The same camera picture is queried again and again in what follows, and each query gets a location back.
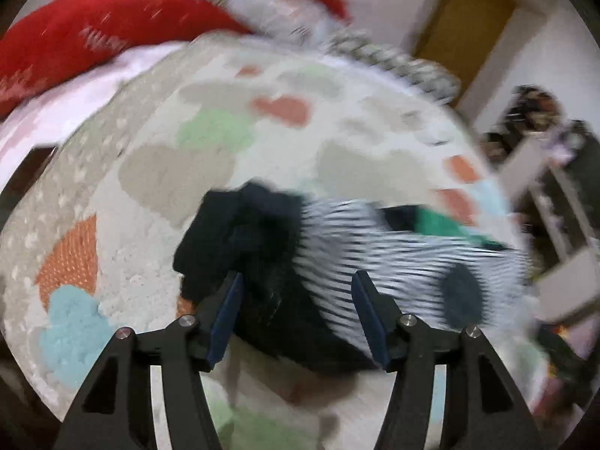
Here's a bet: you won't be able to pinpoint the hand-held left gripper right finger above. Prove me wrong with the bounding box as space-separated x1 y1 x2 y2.
351 270 545 450

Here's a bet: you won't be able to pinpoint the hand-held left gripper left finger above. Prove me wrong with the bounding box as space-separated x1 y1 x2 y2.
54 271 245 450

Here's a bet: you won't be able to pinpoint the dark pants with striped lining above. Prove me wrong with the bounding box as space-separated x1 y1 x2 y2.
172 182 531 377

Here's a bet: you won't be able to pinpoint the white shelf cabinet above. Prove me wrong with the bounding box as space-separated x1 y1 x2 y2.
483 84 600 333

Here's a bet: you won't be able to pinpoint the heart patterned bed quilt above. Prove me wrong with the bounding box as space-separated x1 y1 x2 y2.
0 33 533 450

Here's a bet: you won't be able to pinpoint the olive spotted bolster pillow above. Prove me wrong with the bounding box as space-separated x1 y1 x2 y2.
322 28 462 104

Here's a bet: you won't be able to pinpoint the wooden door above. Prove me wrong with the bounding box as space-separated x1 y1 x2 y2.
411 0 517 106

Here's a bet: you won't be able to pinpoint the grey floral pillow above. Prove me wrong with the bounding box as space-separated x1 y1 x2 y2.
197 0 339 52

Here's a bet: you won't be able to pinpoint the large red pillow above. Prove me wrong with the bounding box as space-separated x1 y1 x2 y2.
0 0 351 118

